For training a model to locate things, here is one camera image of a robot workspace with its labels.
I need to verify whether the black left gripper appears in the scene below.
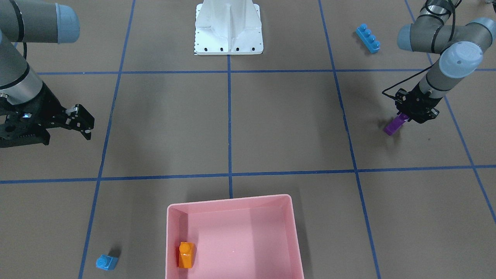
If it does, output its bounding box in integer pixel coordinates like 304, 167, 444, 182
394, 88, 440, 124

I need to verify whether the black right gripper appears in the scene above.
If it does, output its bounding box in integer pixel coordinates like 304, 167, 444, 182
0, 83, 95, 148

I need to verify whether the purple toy block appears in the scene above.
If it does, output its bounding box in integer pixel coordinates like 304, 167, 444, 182
383, 113, 409, 136

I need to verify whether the long blue toy block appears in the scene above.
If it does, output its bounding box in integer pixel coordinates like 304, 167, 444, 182
355, 24, 381, 53

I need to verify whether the small blue toy block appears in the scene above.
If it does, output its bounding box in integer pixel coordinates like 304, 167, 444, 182
95, 255, 119, 271

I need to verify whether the orange toy block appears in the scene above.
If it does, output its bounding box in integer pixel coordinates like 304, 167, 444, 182
177, 241, 196, 269

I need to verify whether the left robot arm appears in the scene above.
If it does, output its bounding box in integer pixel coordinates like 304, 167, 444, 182
395, 0, 495, 124

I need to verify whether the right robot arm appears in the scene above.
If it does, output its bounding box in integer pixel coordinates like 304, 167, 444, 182
0, 0, 95, 148

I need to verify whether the pink plastic box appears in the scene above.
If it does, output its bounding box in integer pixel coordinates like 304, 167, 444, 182
165, 194, 305, 279

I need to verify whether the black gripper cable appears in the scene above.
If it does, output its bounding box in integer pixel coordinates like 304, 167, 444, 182
382, 64, 436, 102

